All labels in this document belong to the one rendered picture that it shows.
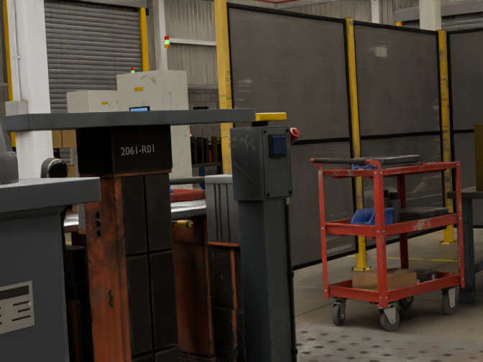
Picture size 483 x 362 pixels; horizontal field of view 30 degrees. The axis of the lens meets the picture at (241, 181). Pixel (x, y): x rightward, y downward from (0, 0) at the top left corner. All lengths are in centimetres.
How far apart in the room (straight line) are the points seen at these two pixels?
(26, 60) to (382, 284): 242
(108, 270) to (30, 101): 431
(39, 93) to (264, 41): 164
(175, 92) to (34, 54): 643
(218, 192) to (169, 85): 1021
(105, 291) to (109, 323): 4
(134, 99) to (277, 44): 578
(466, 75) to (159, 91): 452
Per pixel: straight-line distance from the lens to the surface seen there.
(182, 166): 1186
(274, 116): 137
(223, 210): 156
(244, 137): 136
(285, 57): 644
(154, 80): 1173
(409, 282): 521
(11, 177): 76
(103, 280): 120
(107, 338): 122
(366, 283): 514
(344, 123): 708
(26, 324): 74
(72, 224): 146
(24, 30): 551
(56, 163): 137
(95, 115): 111
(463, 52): 865
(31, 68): 550
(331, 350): 180
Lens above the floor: 113
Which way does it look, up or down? 3 degrees down
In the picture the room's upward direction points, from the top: 3 degrees counter-clockwise
